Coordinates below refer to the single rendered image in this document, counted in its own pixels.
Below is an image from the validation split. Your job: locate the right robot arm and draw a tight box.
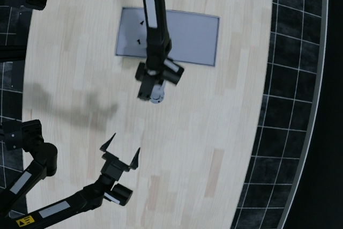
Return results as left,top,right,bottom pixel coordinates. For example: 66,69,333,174
0,123,133,229

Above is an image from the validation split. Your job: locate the grey metal bracket with holes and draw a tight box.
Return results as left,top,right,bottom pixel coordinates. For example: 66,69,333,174
153,79,167,93

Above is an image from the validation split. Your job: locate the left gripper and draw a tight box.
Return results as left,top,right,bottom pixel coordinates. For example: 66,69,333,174
135,61,164,85

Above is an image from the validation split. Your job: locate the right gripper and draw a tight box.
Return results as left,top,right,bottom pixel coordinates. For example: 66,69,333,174
100,133,141,172

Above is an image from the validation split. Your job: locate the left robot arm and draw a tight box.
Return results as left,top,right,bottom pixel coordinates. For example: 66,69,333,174
138,0,185,100

